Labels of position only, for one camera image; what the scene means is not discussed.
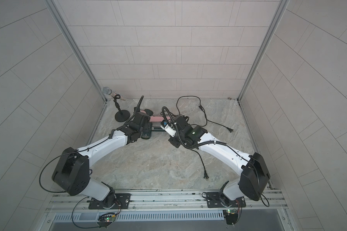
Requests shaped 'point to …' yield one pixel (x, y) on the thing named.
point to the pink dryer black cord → (206, 174)
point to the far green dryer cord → (230, 130)
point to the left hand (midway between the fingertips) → (145, 121)
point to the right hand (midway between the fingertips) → (171, 136)
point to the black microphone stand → (122, 115)
